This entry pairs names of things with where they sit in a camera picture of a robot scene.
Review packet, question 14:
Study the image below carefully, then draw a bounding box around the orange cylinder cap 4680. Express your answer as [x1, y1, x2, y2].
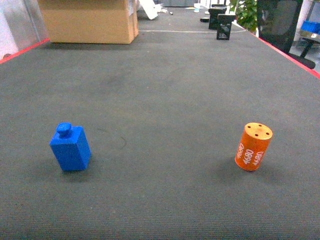
[234, 122, 273, 172]

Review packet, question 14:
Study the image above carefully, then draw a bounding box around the black box near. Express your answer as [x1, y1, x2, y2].
[216, 14, 236, 40]

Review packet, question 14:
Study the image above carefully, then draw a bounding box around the black box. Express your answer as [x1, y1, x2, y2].
[208, 6, 227, 30]
[216, 14, 236, 40]

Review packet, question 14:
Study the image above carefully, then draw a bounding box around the black box far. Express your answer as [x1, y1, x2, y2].
[208, 6, 227, 30]

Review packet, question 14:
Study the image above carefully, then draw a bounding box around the large cardboard box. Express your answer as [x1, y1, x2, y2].
[38, 0, 139, 44]

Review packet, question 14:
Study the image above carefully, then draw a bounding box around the green potted plant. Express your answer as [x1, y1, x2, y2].
[229, 0, 258, 33]

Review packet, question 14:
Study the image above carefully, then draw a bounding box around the black office chair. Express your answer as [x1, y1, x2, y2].
[256, 0, 316, 69]

